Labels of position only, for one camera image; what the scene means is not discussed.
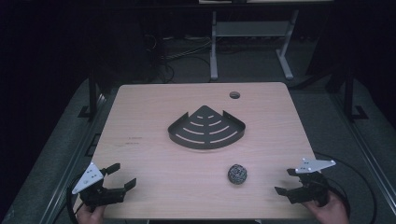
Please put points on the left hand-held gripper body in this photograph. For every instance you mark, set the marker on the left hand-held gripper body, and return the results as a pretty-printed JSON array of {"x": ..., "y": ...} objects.
[{"x": 90, "y": 180}]

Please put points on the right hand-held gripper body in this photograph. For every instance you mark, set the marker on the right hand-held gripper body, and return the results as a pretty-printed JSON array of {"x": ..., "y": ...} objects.
[{"x": 313, "y": 186}]

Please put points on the person's right hand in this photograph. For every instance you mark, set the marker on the person's right hand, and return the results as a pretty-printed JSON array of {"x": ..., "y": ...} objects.
[{"x": 331, "y": 213}]

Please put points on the person's left hand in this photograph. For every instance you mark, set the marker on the person's left hand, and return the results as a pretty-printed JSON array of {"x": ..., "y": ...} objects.
[{"x": 90, "y": 217}]

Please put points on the steel wool ball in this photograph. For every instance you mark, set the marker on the steel wool ball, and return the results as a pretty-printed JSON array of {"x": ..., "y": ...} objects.
[{"x": 237, "y": 174}]

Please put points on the black metal corner shelf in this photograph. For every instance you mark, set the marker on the black metal corner shelf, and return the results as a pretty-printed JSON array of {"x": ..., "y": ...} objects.
[{"x": 205, "y": 132}]

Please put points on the white metal stand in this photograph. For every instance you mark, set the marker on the white metal stand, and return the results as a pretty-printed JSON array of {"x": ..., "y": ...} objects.
[{"x": 252, "y": 28}]

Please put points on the aluminium rail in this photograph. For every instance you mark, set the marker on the aluminium rail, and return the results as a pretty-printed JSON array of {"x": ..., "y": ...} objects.
[
  {"x": 362, "y": 146},
  {"x": 73, "y": 161}
]

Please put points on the black frame post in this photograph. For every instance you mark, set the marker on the black frame post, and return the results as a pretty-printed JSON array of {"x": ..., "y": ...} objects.
[
  {"x": 349, "y": 93},
  {"x": 92, "y": 96}
]

